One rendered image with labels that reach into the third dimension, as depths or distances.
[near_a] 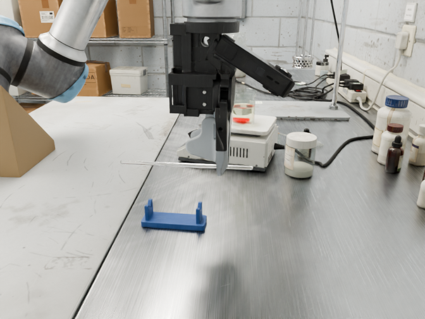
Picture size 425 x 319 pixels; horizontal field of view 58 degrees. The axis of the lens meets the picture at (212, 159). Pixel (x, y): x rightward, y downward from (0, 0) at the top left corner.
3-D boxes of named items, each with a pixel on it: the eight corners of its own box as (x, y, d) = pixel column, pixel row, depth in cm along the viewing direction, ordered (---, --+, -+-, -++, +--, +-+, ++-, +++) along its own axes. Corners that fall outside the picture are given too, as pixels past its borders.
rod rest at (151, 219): (140, 227, 60) (138, 207, 59) (147, 216, 63) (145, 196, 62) (203, 231, 59) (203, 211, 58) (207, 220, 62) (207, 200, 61)
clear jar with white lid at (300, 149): (307, 167, 82) (311, 131, 79) (317, 178, 77) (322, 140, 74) (280, 168, 82) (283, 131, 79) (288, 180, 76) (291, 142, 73)
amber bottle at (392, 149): (386, 173, 79) (393, 137, 76) (382, 168, 82) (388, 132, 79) (401, 175, 78) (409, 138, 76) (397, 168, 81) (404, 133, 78)
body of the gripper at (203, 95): (181, 105, 58) (178, 19, 53) (238, 107, 57) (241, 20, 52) (169, 119, 51) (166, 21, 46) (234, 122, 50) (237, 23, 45)
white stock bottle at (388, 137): (374, 163, 84) (381, 125, 81) (380, 157, 87) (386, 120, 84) (398, 168, 81) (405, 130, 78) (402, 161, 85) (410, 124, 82)
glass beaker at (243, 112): (236, 120, 85) (236, 83, 82) (258, 123, 83) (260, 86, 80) (224, 127, 80) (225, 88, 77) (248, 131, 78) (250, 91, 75)
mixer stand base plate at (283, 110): (250, 118, 117) (250, 115, 116) (248, 102, 135) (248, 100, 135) (350, 120, 115) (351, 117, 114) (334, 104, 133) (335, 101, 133)
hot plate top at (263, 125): (209, 130, 80) (209, 126, 80) (226, 115, 91) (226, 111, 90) (267, 136, 76) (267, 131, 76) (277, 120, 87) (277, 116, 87)
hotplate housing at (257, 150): (176, 161, 85) (174, 126, 82) (197, 143, 96) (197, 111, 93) (276, 175, 78) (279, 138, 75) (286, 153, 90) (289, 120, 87)
